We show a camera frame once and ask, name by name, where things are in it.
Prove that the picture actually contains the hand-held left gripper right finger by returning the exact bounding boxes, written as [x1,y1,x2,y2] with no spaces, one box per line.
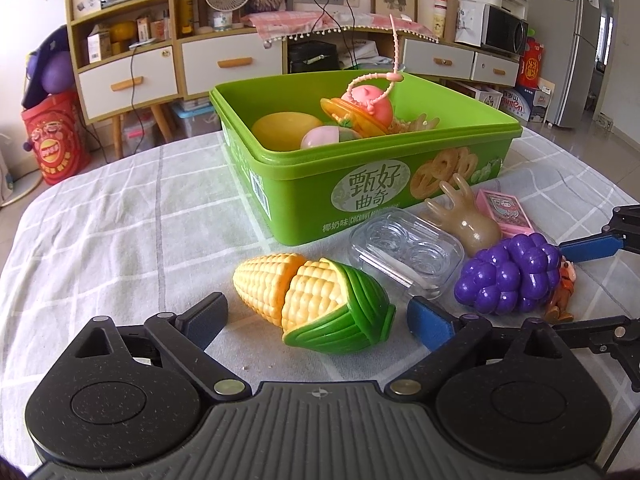
[387,296,566,398]

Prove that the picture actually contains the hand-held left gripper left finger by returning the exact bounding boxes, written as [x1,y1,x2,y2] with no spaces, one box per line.
[74,291,252,402]

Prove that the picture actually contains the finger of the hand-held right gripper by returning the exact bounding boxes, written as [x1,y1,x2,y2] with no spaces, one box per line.
[547,316,640,392]
[559,205,640,263]

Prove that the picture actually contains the purple toy grapes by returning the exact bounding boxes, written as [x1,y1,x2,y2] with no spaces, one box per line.
[454,232,563,316]

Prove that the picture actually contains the toy corn cob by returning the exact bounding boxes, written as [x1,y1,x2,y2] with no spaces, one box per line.
[232,254,397,356]

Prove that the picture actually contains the green plastic box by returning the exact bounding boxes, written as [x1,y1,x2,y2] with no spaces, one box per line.
[209,71,525,247]

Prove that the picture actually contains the yellow toy pot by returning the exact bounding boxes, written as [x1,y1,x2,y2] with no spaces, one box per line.
[251,112,325,152]

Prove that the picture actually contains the pink clear capsule ball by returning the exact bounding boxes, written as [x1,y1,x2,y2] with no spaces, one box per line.
[300,126,362,151]

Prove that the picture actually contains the orange flower-shaped toy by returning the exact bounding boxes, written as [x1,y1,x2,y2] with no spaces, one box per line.
[320,96,391,137]

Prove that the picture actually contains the pink toy with strap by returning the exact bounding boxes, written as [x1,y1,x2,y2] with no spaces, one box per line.
[340,14,406,126]

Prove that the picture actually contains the small orange figurine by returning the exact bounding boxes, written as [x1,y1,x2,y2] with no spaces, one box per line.
[544,255,577,323]

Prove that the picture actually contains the clear plastic case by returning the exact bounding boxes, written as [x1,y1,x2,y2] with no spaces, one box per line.
[348,211,466,301]

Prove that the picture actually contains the pink card box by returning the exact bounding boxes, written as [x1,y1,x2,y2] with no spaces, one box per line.
[475,189,535,238]

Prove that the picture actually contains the beige hand-shaped toy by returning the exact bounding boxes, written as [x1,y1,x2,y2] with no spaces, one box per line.
[424,173,502,257]

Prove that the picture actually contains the grey plaid cloth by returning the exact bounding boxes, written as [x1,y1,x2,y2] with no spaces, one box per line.
[0,127,640,461]

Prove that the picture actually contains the white red carton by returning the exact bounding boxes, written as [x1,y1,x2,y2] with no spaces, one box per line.
[500,87,548,123]
[475,85,503,111]

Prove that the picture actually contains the red gift box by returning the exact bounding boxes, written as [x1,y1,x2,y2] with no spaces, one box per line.
[517,37,546,88]

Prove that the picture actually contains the clear storage box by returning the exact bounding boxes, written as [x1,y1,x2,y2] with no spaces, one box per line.
[120,110,161,156]

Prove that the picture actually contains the blue lid storage box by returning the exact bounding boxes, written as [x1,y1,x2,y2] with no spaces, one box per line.
[172,100,221,136]

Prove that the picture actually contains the grey refrigerator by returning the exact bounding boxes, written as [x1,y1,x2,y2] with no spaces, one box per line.
[520,0,618,128]

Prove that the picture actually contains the red bucket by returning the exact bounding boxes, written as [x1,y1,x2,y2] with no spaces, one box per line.
[21,91,92,186]

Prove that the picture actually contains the black microwave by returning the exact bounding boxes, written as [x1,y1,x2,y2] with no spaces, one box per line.
[481,4,530,58]

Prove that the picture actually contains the wooden cabinet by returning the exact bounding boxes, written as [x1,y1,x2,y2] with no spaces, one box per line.
[64,0,523,161]

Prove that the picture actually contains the black case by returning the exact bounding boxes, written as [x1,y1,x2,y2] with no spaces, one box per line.
[287,40,338,75]

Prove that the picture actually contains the purple plush toy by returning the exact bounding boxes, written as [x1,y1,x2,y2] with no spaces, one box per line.
[20,25,76,108]

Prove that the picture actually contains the pink cloth pompom trim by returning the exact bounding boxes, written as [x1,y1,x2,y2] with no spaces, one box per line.
[247,10,440,46]

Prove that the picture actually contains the white drawer wooden handle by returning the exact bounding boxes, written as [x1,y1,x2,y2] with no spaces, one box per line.
[181,35,285,98]
[471,54,521,88]
[77,46,180,123]
[402,39,476,83]

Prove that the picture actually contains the black floor cable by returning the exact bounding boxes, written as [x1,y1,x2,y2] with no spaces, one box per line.
[80,45,138,166]

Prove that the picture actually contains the black socket cables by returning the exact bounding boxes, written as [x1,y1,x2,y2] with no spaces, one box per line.
[310,0,361,68]

